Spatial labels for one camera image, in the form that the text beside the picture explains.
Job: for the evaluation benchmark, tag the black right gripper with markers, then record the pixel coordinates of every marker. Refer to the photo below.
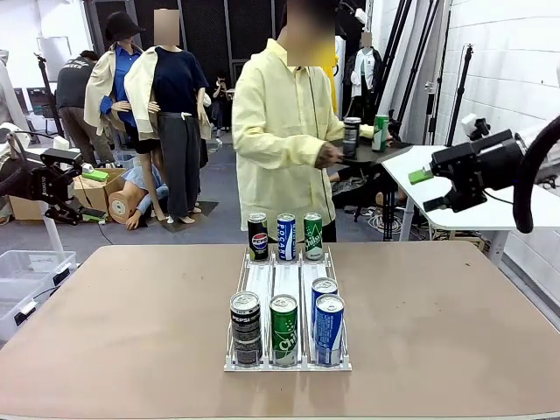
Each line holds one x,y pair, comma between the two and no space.
481,166

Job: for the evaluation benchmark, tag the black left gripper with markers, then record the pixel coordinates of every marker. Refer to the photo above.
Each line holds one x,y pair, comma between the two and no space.
46,179

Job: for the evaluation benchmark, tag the black serving tray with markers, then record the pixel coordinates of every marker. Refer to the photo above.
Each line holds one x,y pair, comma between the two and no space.
376,158

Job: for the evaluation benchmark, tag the green cider can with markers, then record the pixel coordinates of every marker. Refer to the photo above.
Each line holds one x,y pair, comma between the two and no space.
380,133
284,337

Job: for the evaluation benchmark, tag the person's left forearm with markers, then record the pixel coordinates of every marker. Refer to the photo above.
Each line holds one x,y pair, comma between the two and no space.
366,131

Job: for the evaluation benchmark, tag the person's right forearm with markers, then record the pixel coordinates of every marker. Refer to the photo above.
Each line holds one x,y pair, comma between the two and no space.
293,153

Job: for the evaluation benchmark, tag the person in black t-shirt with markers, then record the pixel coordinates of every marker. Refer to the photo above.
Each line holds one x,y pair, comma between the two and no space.
76,96

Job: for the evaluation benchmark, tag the person holding phone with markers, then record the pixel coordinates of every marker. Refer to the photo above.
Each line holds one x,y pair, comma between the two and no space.
221,105

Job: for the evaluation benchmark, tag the person in yellow shirt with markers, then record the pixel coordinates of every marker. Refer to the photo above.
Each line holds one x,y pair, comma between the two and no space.
275,131

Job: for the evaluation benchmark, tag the person's left hand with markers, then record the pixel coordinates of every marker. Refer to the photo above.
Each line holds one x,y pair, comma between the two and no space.
389,140

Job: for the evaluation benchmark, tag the person's right hand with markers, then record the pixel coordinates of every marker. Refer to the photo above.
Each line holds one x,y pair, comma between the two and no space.
330,155

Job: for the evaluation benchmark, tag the open cardboard box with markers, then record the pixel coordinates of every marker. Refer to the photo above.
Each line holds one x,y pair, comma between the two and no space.
102,192

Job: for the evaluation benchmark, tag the fallen mannequin in blue clothes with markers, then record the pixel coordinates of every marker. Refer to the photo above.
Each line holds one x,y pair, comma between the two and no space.
140,197

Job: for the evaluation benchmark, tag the white side table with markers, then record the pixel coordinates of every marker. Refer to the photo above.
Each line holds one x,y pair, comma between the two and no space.
481,219

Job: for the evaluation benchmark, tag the closed cardboard box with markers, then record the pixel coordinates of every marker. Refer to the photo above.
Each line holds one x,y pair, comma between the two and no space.
26,207

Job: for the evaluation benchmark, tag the clear plastic storage bin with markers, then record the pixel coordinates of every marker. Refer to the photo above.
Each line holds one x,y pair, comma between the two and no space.
17,306
35,267

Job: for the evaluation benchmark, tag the black light stand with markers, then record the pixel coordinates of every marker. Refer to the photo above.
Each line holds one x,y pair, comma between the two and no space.
459,96

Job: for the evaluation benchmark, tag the mannequin in blue shirt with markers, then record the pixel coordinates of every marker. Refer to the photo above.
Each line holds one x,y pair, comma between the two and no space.
114,87

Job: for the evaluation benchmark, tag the black tripod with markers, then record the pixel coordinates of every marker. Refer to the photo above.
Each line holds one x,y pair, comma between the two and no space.
46,87

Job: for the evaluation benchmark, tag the mannequin in navy top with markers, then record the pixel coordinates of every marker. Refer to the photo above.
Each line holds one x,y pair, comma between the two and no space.
175,109

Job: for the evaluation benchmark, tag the leaning black stand poles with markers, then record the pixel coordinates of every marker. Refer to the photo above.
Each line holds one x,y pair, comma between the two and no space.
407,65

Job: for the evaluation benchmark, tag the green Chilsung display can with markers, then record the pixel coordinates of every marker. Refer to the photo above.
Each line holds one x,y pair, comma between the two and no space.
313,238

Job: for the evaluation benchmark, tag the mannequin in white jacket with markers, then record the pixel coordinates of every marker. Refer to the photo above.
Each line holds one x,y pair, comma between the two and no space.
363,79

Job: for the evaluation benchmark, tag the white board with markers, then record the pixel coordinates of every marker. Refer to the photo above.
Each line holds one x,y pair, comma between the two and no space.
54,59

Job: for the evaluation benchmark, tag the mannequin in yellow hoodie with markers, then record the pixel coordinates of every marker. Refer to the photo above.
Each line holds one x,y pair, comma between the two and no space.
332,87

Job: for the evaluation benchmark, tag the blue Pocari display can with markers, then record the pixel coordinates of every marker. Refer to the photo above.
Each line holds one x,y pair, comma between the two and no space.
286,238

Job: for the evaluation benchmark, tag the black bucket hat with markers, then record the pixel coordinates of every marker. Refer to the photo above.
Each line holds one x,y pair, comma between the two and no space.
120,26

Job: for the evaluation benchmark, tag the black Pepsi display can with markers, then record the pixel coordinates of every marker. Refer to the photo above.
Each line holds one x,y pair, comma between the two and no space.
258,238

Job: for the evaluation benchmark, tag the white can dispenser rack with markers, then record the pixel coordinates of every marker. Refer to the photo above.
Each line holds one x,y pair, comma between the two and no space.
306,368

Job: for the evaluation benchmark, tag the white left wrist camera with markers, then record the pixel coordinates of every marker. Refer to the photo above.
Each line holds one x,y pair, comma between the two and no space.
61,143

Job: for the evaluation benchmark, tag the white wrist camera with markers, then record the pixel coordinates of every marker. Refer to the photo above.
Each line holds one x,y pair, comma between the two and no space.
474,127
61,143

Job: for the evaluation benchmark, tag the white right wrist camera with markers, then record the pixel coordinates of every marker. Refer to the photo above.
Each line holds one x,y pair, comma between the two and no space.
474,127

